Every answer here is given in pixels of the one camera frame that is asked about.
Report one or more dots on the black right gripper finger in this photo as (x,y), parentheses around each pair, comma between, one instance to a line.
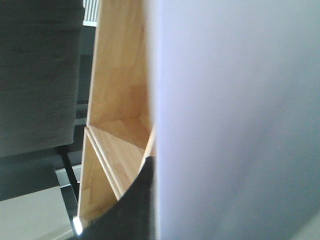
(133,216)

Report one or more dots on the white paper sheets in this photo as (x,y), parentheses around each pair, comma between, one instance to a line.
(236,104)

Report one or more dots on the wooden shelf unit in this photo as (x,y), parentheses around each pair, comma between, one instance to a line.
(119,130)

